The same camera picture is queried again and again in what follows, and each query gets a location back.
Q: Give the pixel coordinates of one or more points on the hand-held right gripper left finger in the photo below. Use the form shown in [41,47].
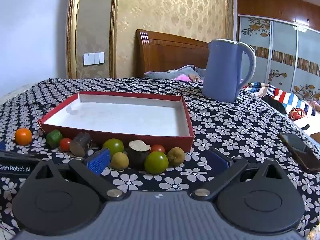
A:
[98,160]

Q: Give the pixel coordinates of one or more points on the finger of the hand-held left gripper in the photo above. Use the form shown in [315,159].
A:
[2,146]

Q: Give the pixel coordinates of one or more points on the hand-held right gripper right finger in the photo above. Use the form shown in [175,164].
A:
[221,159]

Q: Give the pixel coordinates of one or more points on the small green tomato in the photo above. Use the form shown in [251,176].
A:
[113,146]

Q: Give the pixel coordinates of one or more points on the tan longan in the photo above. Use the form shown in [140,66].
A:
[176,157]
[120,161]

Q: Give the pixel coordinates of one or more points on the orange tangerine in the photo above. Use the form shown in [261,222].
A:
[23,136]

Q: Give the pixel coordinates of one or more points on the sugar cane piece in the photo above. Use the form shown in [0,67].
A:
[137,153]
[79,145]

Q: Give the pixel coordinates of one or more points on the red cherry tomato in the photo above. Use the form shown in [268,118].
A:
[158,148]
[65,144]

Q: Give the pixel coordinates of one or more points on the green cucumber piece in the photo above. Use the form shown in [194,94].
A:
[54,138]

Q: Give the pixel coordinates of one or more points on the red shallow cardboard box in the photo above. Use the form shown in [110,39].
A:
[125,115]

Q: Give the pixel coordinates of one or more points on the large green tomato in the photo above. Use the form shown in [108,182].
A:
[156,163]

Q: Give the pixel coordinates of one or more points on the black floral tablecloth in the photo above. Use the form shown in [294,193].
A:
[225,130]

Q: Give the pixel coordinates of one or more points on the black smartphone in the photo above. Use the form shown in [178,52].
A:
[300,151]

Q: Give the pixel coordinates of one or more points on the brown printed cloth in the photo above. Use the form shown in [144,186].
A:
[197,78]

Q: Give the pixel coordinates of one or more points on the blue electric kettle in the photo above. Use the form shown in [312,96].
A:
[221,72]

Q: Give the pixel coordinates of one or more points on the red round ornament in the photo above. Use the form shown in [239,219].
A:
[297,113]

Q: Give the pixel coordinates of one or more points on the pink cloth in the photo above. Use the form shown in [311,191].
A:
[182,77]

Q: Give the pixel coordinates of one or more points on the striped colourful blanket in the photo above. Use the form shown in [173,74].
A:
[287,97]

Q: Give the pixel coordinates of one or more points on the grey blanket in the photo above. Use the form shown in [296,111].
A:
[167,74]

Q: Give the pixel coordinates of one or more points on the wooden bed headboard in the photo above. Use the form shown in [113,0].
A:
[172,52]

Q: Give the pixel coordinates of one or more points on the wardrobe with patterned sliding doors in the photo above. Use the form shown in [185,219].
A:
[282,45]

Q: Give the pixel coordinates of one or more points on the white wall light switch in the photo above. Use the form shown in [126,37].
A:
[93,58]

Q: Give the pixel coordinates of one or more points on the gold framed wall panel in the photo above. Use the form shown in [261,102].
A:
[96,25]

